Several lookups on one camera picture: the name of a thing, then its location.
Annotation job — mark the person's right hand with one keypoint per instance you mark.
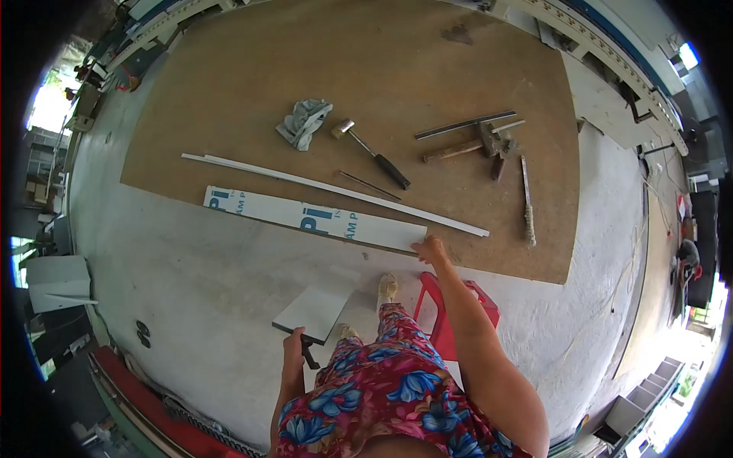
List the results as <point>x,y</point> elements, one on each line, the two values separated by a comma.
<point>432,251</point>

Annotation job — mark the person's left hand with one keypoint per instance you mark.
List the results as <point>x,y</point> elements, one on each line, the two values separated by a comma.
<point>294,349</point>

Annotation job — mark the person's right fingers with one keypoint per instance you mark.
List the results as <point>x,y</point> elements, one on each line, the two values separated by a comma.
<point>420,251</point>

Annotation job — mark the person's left fingers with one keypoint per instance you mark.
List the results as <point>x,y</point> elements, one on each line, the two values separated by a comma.
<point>300,335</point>

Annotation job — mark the black hand tool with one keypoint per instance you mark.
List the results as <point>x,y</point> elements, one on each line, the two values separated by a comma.
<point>310,358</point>

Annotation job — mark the small white board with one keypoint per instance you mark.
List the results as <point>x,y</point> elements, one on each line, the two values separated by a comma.
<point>312,312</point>

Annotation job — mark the white printed panel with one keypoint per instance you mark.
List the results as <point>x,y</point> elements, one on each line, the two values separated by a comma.
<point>275,210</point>

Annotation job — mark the thin metal rod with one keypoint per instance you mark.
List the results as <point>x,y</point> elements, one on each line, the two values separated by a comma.
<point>369,185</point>

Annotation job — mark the red plastic stool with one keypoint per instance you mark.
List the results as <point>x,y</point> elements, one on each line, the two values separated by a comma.
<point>444,332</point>

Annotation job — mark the person's legs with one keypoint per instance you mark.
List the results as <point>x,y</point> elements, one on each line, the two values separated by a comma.
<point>389,343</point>

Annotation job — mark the long white strip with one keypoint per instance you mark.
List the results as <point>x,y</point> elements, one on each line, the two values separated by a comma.
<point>338,190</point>

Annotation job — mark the person's body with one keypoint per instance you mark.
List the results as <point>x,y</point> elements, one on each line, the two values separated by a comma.
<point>372,426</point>

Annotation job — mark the black metal strip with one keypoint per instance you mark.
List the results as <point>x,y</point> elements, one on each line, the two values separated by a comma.
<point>464,124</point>

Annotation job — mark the short white strip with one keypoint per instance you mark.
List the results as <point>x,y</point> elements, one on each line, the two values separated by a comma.
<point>508,126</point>

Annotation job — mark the dark sandal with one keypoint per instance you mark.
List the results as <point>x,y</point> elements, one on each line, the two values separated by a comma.
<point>142,328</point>
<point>145,342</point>

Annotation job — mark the red and green machine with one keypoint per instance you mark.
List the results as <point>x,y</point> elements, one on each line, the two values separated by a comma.
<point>149,409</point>

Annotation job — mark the grey cloth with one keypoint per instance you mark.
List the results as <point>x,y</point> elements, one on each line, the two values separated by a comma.
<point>303,123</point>

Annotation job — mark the large brown fibreboard sheet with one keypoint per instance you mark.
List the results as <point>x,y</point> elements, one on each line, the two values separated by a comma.
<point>372,68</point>

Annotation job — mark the leaning white boards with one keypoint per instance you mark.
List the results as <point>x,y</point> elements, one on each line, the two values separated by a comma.
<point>601,103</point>

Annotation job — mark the white cabinet part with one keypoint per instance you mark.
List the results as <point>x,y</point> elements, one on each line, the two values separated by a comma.
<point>57,280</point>

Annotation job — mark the grey shelf unit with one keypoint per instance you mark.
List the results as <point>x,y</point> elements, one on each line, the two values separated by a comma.
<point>641,401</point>

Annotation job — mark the long white and blue machine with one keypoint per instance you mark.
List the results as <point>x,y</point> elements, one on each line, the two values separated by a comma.
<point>607,43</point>

